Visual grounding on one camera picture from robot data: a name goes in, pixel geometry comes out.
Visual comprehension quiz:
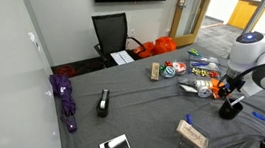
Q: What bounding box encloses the clear plastic container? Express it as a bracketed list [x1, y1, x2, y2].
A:
[176, 120, 212, 148]

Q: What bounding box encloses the red coiled cable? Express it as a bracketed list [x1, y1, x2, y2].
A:
[54, 63, 78, 79]

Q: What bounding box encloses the large orange bag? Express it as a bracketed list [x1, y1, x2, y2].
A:
[153, 34, 179, 59]

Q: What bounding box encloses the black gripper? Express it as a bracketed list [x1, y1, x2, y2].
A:
[216, 73, 246, 102]

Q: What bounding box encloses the purple folded umbrella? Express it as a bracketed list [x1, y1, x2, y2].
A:
[43, 73, 85, 134]

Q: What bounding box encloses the small orange bag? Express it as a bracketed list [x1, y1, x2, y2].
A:
[132, 39, 157, 61]

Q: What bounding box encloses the black mug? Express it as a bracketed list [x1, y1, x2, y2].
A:
[217, 96, 245, 123]

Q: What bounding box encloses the wooden sign block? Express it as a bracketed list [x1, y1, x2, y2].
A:
[173, 118, 212, 148]

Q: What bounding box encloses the yellow door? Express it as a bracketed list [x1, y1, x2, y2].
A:
[226, 0, 263, 32]

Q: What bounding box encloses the black pen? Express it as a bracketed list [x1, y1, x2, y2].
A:
[224, 97, 233, 106]

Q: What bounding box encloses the white ribbon roll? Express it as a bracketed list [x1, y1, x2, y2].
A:
[193, 78, 215, 100]

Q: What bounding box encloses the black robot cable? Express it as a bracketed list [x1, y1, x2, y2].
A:
[216, 55, 265, 95]

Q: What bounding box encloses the blue white gift bow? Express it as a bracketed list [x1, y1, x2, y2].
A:
[159, 64, 178, 80]

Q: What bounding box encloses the grey tablecloth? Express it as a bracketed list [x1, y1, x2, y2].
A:
[48, 27, 265, 148]

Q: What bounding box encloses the white wall bracket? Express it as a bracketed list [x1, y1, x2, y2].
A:
[26, 31, 43, 52]

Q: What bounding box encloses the clear ribbon tray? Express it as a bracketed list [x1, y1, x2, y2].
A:
[174, 76, 215, 100]

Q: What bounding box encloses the blue marker pen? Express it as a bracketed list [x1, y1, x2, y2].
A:
[251, 111, 265, 122]

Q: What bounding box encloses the marker with blue cap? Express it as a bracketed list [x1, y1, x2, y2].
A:
[184, 113, 195, 126]

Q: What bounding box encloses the black mesh office chair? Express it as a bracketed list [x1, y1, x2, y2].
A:
[85, 8, 150, 74]

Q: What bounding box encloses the red white gift bow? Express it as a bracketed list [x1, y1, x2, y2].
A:
[171, 61, 188, 76]

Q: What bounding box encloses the orange ribbon bundle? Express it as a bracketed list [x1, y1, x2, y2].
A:
[207, 78, 229, 102]

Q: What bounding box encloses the grey metal pole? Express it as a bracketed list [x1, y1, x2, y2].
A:
[242, 0, 265, 37]

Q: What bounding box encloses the clear organizer tray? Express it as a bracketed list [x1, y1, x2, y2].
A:
[186, 53, 225, 82]

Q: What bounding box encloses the wooden framed glass door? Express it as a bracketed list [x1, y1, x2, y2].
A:
[168, 0, 213, 51]

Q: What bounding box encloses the wooden stamp block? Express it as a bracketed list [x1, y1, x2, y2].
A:
[149, 61, 162, 82]

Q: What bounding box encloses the white paper sheet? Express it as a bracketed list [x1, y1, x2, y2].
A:
[108, 48, 136, 68]

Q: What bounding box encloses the grey bodied blue marker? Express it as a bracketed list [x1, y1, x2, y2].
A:
[229, 93, 246, 109]

